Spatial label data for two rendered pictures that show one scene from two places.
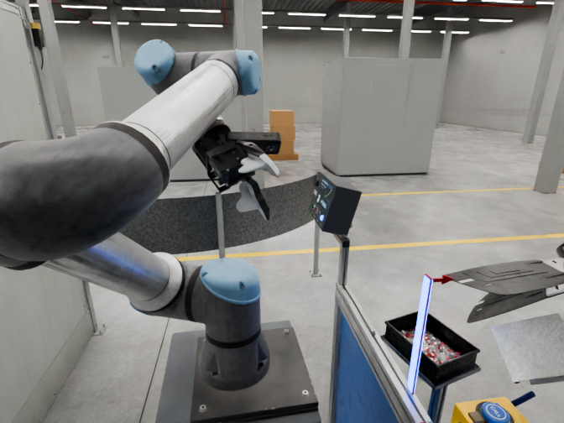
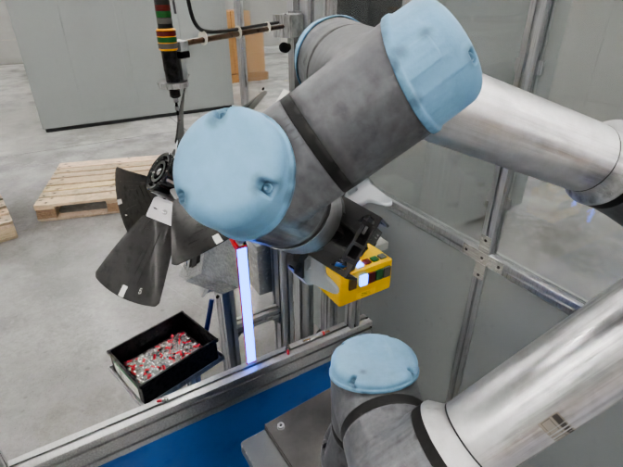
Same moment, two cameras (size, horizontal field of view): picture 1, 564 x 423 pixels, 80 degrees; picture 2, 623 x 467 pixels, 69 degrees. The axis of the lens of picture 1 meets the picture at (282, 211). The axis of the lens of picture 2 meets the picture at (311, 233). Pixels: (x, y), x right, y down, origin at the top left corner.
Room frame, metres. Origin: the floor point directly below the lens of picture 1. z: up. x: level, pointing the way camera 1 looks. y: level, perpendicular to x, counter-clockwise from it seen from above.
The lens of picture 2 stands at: (0.85, 0.48, 1.68)
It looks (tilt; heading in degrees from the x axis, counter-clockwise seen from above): 29 degrees down; 247
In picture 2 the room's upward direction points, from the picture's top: straight up
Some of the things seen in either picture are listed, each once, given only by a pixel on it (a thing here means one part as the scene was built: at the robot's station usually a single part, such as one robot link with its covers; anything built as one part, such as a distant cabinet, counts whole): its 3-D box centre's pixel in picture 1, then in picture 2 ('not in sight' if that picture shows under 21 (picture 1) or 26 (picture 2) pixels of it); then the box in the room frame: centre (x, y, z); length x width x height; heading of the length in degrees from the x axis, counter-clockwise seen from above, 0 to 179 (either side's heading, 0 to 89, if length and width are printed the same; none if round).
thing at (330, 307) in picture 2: not in sight; (330, 321); (0.19, -0.86, 0.42); 0.04 x 0.04 x 0.83; 8
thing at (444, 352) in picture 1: (426, 347); (165, 360); (0.86, -0.45, 0.83); 0.19 x 0.14 x 0.02; 23
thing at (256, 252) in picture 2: not in sight; (271, 260); (0.42, -0.94, 0.73); 0.15 x 0.09 x 0.22; 8
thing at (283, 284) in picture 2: not in sight; (283, 305); (0.40, -0.85, 0.58); 0.09 x 0.05 x 1.15; 98
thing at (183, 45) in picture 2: not in sight; (173, 64); (0.71, -0.68, 1.51); 0.09 x 0.07 x 0.10; 43
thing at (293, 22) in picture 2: not in sight; (289, 25); (0.26, -1.10, 1.55); 0.10 x 0.07 x 0.09; 43
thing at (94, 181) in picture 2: not in sight; (121, 183); (0.94, -3.73, 0.07); 1.20 x 1.00 x 0.15; 172
